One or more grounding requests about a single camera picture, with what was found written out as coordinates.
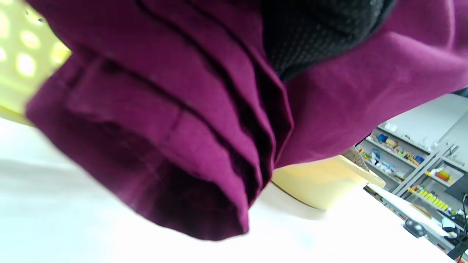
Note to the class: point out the white side table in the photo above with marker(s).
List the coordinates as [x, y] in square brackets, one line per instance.
[402, 212]

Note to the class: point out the black dome-shaped device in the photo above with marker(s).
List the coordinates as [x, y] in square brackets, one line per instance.
[415, 228]

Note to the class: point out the person's left hand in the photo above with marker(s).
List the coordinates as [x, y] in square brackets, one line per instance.
[321, 33]

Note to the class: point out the yellow plastic basin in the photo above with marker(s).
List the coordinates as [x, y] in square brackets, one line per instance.
[321, 182]

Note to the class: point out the maroon shorts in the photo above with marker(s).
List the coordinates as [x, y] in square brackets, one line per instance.
[164, 109]

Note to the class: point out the white storage shelf unit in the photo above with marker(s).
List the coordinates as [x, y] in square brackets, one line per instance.
[413, 164]

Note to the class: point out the yellow perforated plastic basket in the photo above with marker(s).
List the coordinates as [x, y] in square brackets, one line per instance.
[22, 65]

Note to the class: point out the black monitor screen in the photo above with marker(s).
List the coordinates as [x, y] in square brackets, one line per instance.
[459, 188]

